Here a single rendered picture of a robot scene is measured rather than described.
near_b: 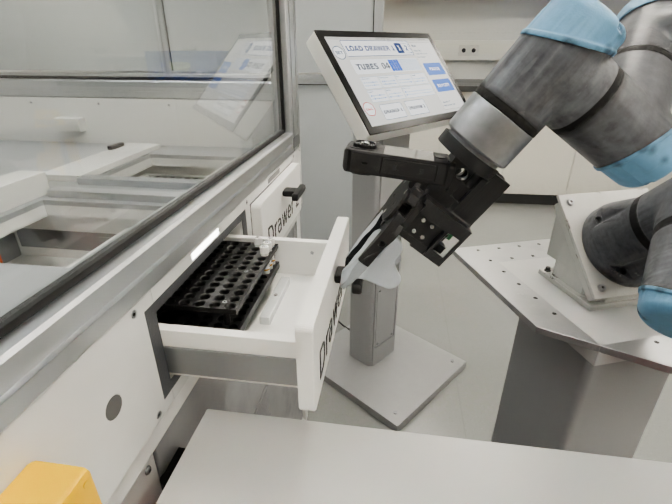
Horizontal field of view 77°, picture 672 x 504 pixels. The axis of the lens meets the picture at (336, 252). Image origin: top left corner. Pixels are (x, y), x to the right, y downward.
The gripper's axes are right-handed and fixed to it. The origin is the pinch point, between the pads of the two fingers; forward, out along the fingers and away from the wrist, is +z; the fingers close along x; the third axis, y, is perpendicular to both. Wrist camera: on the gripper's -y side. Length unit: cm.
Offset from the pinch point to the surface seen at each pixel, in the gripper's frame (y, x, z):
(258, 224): -12.5, 17.0, 11.2
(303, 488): 7.4, -18.8, 13.5
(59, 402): -15.4, -26.1, 9.1
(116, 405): -12.3, -21.2, 13.4
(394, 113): -1, 74, -9
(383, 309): 40, 88, 50
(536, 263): 38, 36, -8
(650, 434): 130, 68, 20
